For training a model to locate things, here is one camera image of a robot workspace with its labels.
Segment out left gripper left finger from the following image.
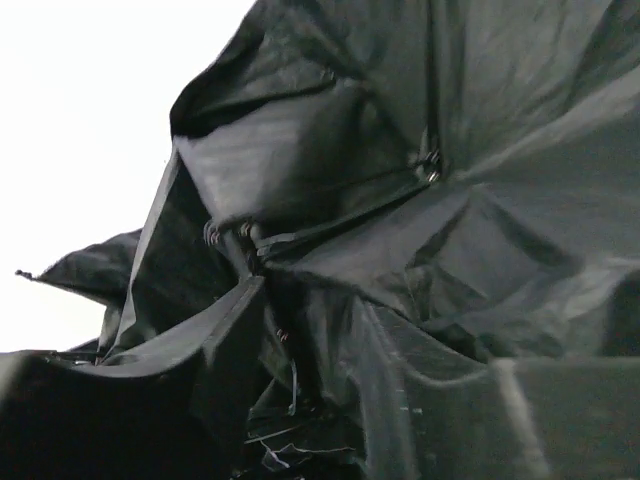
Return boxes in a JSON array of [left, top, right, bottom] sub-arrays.
[[1, 276, 265, 479]]

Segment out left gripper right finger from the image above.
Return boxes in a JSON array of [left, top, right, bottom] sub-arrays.
[[364, 306, 639, 479]]

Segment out lilac umbrella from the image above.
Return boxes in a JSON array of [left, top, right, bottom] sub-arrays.
[[32, 1, 639, 479]]

